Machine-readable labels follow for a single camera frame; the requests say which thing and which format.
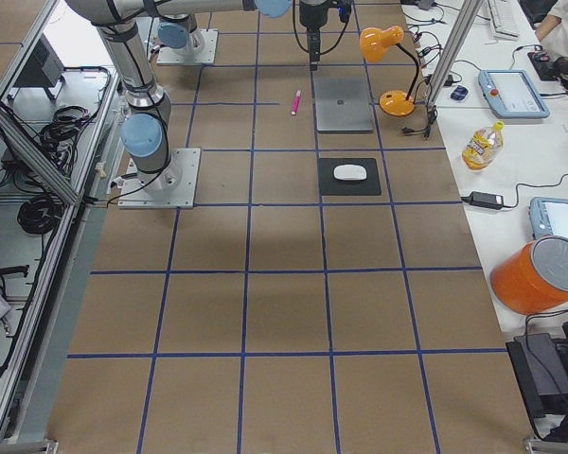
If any black power adapter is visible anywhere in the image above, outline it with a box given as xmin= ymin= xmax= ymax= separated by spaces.
xmin=466 ymin=191 xmax=505 ymax=210

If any yellow drink bottle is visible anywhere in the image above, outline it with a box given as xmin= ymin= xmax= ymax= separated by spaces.
xmin=461 ymin=121 xmax=505 ymax=170

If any aluminium frame post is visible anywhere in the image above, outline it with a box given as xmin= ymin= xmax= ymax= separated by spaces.
xmin=426 ymin=0 xmax=482 ymax=112

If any silver laptop notebook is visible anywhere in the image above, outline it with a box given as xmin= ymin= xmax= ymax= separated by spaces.
xmin=313 ymin=78 xmax=374 ymax=134

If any orange desk lamp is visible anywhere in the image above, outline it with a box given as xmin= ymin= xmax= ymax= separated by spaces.
xmin=358 ymin=26 xmax=418 ymax=119

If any black mousepad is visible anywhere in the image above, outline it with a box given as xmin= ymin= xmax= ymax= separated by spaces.
xmin=318 ymin=158 xmax=382 ymax=196

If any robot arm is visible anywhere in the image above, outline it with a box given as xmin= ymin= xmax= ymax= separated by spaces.
xmin=67 ymin=0 xmax=257 ymax=114
xmin=155 ymin=1 xmax=351 ymax=71

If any orange bucket with lid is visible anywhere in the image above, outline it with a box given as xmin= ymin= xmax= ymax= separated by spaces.
xmin=490 ymin=236 xmax=568 ymax=315

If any white computer mouse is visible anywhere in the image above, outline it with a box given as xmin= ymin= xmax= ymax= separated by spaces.
xmin=332 ymin=164 xmax=367 ymax=182

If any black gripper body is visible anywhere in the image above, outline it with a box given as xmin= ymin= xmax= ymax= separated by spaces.
xmin=306 ymin=24 xmax=321 ymax=61

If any blue teach pendant tablet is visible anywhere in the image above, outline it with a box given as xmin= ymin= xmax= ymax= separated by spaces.
xmin=477 ymin=70 xmax=550 ymax=119

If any black lamp power cable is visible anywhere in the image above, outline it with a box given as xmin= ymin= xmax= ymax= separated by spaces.
xmin=399 ymin=111 xmax=439 ymax=141

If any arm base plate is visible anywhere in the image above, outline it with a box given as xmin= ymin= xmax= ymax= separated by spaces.
xmin=116 ymin=148 xmax=201 ymax=209
xmin=157 ymin=24 xmax=219 ymax=66

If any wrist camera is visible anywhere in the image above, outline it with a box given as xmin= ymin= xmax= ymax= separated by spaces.
xmin=332 ymin=0 xmax=353 ymax=24

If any pink highlighter pen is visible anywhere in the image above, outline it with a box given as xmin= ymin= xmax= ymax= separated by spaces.
xmin=291 ymin=90 xmax=302 ymax=116

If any dark blue pouch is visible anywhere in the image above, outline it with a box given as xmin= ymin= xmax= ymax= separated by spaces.
xmin=450 ymin=85 xmax=469 ymax=101

